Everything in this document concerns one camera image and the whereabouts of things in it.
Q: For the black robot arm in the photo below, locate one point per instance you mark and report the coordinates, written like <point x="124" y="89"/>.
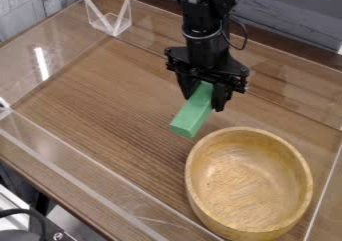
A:
<point x="206" y="17"/>

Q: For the clear acrylic wall panels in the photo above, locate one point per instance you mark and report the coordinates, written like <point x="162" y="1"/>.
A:
<point x="85" y="128"/>

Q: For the green rectangular block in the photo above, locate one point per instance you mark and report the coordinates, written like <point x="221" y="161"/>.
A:
<point x="194" y="112"/>

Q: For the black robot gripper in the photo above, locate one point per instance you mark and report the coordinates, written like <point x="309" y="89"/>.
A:
<point x="204" y="61"/>

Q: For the clear acrylic corner bracket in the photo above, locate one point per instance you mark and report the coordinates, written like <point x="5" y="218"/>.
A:
<point x="110" y="23"/>

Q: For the brown wooden bowl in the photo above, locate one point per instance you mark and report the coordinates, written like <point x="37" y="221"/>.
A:
<point x="249" y="184"/>

